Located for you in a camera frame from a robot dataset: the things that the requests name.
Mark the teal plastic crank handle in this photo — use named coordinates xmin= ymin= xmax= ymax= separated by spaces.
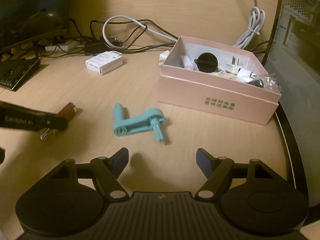
xmin=113 ymin=103 xmax=165 ymax=142

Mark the white round case in box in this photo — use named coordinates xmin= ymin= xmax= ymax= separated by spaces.
xmin=236 ymin=68 xmax=257 ymax=83

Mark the black keyboard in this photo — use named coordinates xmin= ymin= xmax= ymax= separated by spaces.
xmin=0 ymin=58 xmax=40 ymax=91

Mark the pink cardboard box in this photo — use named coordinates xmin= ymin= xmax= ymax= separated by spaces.
xmin=158 ymin=36 xmax=281 ymax=125

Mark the computer tower case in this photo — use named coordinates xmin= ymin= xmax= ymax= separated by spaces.
xmin=265 ymin=0 xmax=319 ymax=206

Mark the white ethernet adapter with cable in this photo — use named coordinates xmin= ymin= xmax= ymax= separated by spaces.
xmin=180 ymin=55 xmax=194 ymax=70

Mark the black round object in box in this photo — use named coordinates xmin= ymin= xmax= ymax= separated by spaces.
xmin=194 ymin=53 xmax=219 ymax=73

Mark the black cables bundle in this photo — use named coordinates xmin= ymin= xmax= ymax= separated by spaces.
xmin=0 ymin=17 xmax=176 ymax=58

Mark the small white product box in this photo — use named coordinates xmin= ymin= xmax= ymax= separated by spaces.
xmin=86 ymin=51 xmax=123 ymax=75

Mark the white power strip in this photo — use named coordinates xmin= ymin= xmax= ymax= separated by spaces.
xmin=45 ymin=40 xmax=84 ymax=53

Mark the white looped cable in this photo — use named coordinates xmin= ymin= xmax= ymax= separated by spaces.
xmin=102 ymin=15 xmax=178 ymax=49

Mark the coiled white cable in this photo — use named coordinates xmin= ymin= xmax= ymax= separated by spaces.
xmin=233 ymin=0 xmax=266 ymax=49

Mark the white round plug adapter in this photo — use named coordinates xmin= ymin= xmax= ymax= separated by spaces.
xmin=224 ymin=56 xmax=245 ymax=75

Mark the red silver car charger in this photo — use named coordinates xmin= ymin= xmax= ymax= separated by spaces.
xmin=40 ymin=102 xmax=77 ymax=140

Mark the dark computer monitor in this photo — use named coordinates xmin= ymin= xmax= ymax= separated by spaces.
xmin=1 ymin=0 xmax=69 ymax=52

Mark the white square charger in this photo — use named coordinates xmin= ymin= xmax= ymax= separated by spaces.
xmin=159 ymin=50 xmax=170 ymax=66

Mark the clear bag with black part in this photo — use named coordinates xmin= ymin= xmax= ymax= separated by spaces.
xmin=247 ymin=74 xmax=281 ymax=92

